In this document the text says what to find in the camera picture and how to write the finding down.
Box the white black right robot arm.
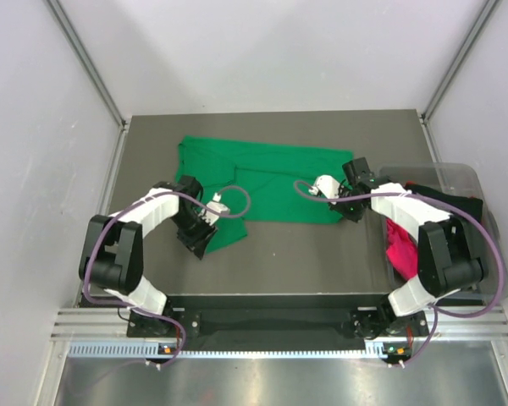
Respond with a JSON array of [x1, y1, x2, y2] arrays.
[[315, 158, 487, 335]]

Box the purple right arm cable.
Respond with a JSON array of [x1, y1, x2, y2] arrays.
[[294, 180, 505, 365]]

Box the aluminium corner post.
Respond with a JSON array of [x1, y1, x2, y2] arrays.
[[420, 0, 501, 126], [45, 0, 130, 132]]

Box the clear plastic storage bin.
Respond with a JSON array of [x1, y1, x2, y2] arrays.
[[373, 162, 508, 300]]

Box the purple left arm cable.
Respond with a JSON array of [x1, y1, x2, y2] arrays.
[[82, 184, 252, 365]]

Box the grey slotted cable duct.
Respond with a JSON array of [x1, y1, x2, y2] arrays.
[[68, 342, 411, 360]]

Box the left aluminium corner post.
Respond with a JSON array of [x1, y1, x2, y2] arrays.
[[45, 0, 130, 132]]

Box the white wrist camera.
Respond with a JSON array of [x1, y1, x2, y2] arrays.
[[200, 193, 230, 226], [309, 175, 340, 199]]

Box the aluminium front frame rail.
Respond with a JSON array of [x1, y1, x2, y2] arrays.
[[51, 307, 508, 342]]

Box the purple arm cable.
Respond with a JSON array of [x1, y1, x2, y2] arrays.
[[294, 180, 505, 365], [82, 184, 252, 365]]

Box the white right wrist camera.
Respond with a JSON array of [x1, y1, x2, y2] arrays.
[[309, 175, 340, 199]]

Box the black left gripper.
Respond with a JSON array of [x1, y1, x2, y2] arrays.
[[170, 210, 218, 260]]

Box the black folded t-shirt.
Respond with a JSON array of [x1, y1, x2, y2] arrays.
[[404, 182, 483, 223]]

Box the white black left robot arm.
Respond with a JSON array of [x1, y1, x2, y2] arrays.
[[79, 175, 230, 336]]

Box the right aluminium corner post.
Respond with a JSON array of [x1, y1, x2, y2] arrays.
[[420, 0, 501, 126]]

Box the green t-shirt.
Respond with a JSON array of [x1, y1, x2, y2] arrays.
[[176, 136, 354, 253]]

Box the pink t-shirt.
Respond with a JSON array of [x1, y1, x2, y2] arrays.
[[386, 219, 418, 281]]

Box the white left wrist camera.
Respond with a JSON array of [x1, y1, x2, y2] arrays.
[[200, 193, 230, 226]]

